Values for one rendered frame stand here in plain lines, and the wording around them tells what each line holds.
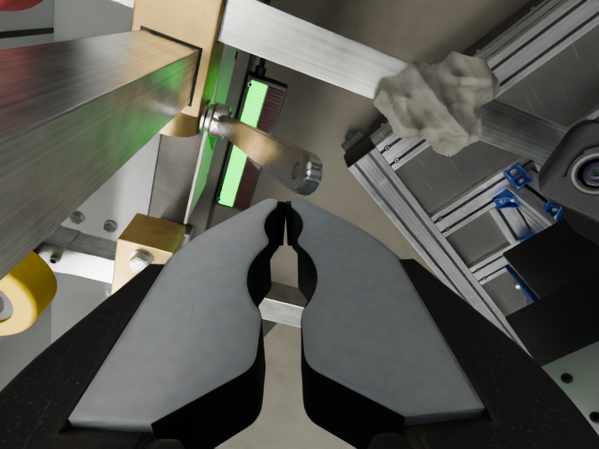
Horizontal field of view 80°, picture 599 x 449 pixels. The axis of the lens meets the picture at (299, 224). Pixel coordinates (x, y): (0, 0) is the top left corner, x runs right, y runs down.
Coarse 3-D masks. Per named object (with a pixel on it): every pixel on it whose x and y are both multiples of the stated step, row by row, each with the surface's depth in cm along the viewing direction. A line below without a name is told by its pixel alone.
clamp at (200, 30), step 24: (144, 0) 21; (168, 0) 21; (192, 0) 21; (216, 0) 21; (144, 24) 22; (168, 24) 22; (192, 24) 22; (216, 24) 22; (216, 48) 24; (216, 72) 27; (192, 96) 24; (192, 120) 26
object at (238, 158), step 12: (252, 84) 40; (252, 96) 40; (252, 108) 41; (252, 120) 42; (240, 156) 44; (228, 168) 45; (240, 168) 45; (228, 180) 46; (228, 192) 46; (228, 204) 47
